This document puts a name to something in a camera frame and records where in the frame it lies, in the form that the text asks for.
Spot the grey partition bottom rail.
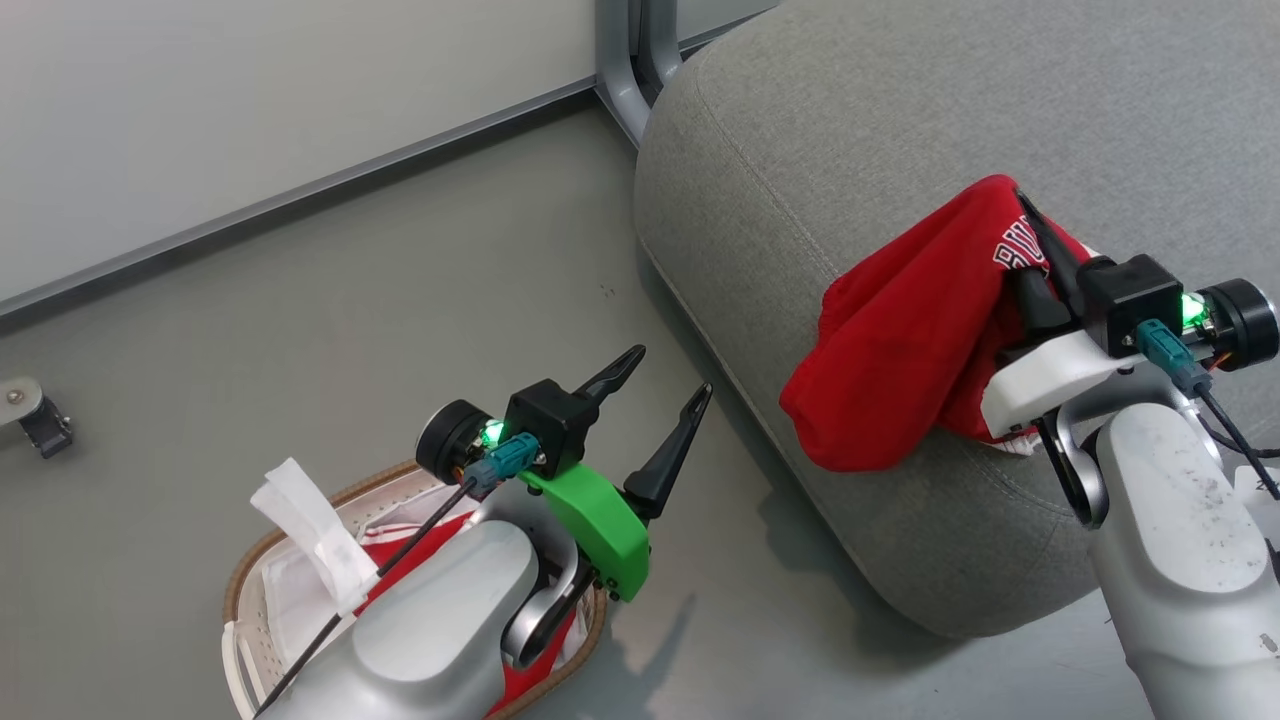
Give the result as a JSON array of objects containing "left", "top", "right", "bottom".
[{"left": 0, "top": 75, "right": 601, "bottom": 321}]

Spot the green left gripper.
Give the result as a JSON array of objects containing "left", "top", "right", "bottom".
[{"left": 518, "top": 344, "right": 714, "bottom": 604}]

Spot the grey partition foot with plate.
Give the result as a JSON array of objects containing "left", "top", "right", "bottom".
[{"left": 0, "top": 377, "right": 44, "bottom": 426}]

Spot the red garment with white lettering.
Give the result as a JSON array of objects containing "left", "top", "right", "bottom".
[{"left": 779, "top": 174, "right": 1101, "bottom": 473}]

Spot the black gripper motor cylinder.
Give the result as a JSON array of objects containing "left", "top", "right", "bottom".
[
  {"left": 415, "top": 399, "right": 498, "bottom": 488},
  {"left": 1195, "top": 278, "right": 1280, "bottom": 373}
]

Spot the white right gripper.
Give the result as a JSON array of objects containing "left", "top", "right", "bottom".
[{"left": 980, "top": 189, "right": 1153, "bottom": 441}]

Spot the white thin cloth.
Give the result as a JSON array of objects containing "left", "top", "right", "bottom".
[{"left": 250, "top": 458, "right": 471, "bottom": 661}]

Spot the right black cable teal plug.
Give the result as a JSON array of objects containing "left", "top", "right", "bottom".
[{"left": 1135, "top": 318, "right": 1280, "bottom": 501}]

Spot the grey fabric sofa seat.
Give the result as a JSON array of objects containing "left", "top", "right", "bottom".
[{"left": 633, "top": 0, "right": 1280, "bottom": 641}]

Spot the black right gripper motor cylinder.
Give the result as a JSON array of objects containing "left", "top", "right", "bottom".
[{"left": 1195, "top": 278, "right": 1280, "bottom": 373}]

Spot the white laundry basket brown rim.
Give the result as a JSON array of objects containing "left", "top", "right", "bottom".
[{"left": 222, "top": 460, "right": 611, "bottom": 720}]

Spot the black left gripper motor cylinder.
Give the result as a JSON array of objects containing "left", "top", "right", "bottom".
[{"left": 415, "top": 399, "right": 498, "bottom": 488}]

